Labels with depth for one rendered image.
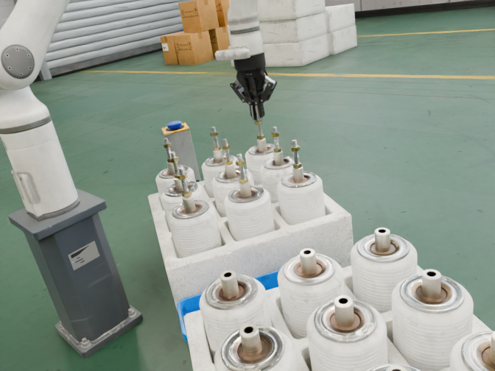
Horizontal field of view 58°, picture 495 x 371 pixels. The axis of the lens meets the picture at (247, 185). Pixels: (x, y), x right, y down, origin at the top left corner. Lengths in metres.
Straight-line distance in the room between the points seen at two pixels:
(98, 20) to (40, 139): 5.61
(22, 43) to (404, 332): 0.73
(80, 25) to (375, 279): 5.90
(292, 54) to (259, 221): 2.91
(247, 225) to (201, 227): 0.09
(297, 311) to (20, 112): 0.58
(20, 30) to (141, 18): 5.94
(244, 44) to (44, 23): 0.42
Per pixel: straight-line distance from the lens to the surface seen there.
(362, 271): 0.69
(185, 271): 0.88
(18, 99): 0.92
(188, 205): 0.89
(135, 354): 1.00
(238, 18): 1.06
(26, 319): 1.24
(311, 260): 0.65
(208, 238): 0.89
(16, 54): 0.86
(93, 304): 1.00
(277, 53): 3.82
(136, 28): 6.73
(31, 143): 0.89
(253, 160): 1.13
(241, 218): 0.90
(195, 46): 4.78
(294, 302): 0.66
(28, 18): 0.88
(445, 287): 0.64
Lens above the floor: 0.64
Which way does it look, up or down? 24 degrees down
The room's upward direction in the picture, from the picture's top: 10 degrees counter-clockwise
